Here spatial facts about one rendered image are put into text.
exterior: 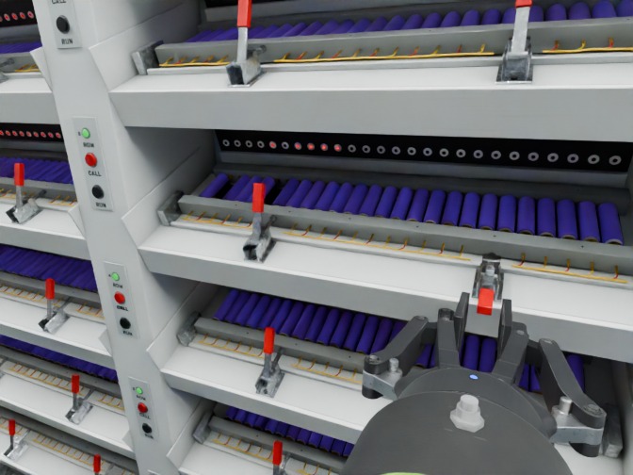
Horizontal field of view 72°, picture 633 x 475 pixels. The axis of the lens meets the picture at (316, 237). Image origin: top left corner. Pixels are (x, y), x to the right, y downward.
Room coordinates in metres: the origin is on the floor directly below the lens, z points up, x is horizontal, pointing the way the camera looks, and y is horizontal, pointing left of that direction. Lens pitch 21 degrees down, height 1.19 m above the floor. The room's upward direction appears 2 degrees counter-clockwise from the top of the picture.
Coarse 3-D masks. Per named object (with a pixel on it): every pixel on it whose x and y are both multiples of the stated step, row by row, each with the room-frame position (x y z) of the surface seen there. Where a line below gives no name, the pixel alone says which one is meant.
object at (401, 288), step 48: (192, 192) 0.67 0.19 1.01; (144, 240) 0.57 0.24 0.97; (192, 240) 0.55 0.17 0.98; (240, 240) 0.54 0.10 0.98; (624, 240) 0.43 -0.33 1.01; (288, 288) 0.47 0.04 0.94; (336, 288) 0.44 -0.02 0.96; (384, 288) 0.42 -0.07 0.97; (432, 288) 0.41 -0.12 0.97; (528, 288) 0.39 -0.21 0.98; (576, 288) 0.38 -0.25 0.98; (576, 336) 0.35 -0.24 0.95; (624, 336) 0.33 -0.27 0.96
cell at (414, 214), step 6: (420, 192) 0.54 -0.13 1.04; (426, 192) 0.54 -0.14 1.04; (414, 198) 0.53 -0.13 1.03; (420, 198) 0.53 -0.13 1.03; (426, 198) 0.53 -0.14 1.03; (414, 204) 0.52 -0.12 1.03; (420, 204) 0.52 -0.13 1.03; (426, 204) 0.53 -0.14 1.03; (414, 210) 0.51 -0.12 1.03; (420, 210) 0.51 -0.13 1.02; (408, 216) 0.50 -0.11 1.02; (414, 216) 0.50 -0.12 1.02; (420, 216) 0.50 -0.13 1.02
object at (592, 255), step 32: (224, 224) 0.56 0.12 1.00; (288, 224) 0.54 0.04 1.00; (320, 224) 0.52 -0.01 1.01; (352, 224) 0.50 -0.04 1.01; (384, 224) 0.48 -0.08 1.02; (416, 224) 0.47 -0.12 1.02; (448, 256) 0.44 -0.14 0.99; (512, 256) 0.43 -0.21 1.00; (544, 256) 0.41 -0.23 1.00; (576, 256) 0.40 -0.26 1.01; (608, 256) 0.39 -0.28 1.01
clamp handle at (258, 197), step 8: (256, 184) 0.51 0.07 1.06; (264, 184) 0.51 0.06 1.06; (256, 192) 0.51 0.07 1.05; (264, 192) 0.51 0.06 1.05; (256, 200) 0.51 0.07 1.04; (256, 208) 0.50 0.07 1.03; (256, 216) 0.50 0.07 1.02; (256, 224) 0.50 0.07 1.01; (256, 232) 0.50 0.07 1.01; (256, 240) 0.50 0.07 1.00
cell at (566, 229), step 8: (568, 200) 0.48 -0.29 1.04; (560, 208) 0.47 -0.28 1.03; (568, 208) 0.47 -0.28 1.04; (560, 216) 0.46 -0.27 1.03; (568, 216) 0.45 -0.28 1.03; (560, 224) 0.45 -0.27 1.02; (568, 224) 0.44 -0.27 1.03; (560, 232) 0.44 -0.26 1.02; (568, 232) 0.43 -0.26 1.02; (576, 232) 0.44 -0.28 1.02
